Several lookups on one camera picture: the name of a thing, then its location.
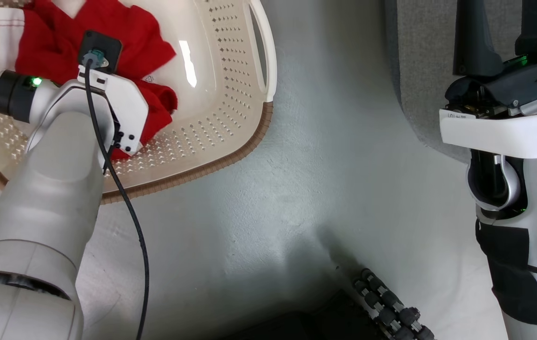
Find red and white garment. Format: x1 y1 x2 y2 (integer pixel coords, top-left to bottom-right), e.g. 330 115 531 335
0 0 178 160

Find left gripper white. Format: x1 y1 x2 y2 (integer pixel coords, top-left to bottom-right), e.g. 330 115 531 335
77 65 150 157

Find grey fabric sofa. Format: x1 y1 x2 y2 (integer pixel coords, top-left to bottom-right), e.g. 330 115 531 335
384 0 537 163

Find right gripper white dark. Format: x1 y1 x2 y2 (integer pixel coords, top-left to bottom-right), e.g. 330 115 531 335
439 0 537 160

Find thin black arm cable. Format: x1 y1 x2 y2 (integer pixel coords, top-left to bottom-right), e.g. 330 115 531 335
83 56 151 340

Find cream perforated laundry basket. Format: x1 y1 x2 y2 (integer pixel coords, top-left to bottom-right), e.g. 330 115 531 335
0 0 277 204

